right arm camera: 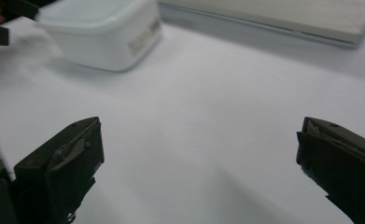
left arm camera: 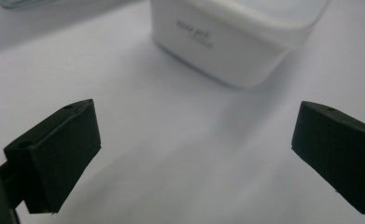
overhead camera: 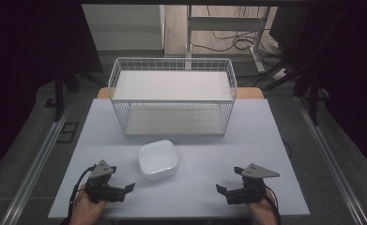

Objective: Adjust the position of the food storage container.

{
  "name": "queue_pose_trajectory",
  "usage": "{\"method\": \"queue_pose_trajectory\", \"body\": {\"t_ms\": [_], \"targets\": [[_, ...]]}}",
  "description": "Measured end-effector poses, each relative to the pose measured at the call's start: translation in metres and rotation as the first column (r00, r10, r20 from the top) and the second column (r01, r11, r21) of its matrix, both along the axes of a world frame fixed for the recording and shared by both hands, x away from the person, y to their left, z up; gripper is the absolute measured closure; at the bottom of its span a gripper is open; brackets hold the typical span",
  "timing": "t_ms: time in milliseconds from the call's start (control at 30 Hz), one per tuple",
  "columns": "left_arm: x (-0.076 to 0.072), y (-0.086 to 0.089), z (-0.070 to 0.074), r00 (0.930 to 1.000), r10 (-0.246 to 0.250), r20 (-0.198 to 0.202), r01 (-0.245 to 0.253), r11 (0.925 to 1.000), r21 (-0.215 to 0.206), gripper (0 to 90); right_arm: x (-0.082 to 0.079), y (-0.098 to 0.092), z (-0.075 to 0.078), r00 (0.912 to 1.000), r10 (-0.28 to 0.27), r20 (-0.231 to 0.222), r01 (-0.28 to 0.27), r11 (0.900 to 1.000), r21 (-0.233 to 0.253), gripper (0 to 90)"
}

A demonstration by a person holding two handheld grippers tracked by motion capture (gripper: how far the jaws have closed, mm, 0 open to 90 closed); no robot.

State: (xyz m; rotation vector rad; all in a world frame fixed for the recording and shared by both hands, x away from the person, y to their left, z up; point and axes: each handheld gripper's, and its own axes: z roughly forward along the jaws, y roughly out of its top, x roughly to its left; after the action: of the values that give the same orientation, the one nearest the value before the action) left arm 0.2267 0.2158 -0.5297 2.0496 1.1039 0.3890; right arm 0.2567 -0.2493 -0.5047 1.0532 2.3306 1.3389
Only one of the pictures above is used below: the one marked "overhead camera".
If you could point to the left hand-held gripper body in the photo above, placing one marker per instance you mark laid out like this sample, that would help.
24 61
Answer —
100 187

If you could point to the white square bowl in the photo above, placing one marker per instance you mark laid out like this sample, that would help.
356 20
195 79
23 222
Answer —
157 159

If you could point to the person's left hand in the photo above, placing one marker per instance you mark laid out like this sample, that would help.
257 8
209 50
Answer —
85 209

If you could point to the white cabinet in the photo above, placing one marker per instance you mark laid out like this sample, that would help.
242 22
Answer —
125 28

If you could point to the wooden table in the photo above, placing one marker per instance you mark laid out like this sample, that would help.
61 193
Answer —
250 93

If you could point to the person's right hand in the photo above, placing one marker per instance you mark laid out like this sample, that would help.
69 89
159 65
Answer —
262 214

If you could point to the aluminium rail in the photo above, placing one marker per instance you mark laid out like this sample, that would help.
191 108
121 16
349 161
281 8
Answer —
34 168
328 162

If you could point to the black stand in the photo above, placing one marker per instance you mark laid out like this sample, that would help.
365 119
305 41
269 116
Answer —
313 106
58 100

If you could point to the white power strip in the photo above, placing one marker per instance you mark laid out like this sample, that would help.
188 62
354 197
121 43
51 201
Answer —
280 74

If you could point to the pale table cover sheet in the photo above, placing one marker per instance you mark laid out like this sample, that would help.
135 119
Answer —
203 187

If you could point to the white metal desk frame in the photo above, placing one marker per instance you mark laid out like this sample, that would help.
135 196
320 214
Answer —
225 23

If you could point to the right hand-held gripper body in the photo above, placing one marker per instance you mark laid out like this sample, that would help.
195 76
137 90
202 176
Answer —
250 190

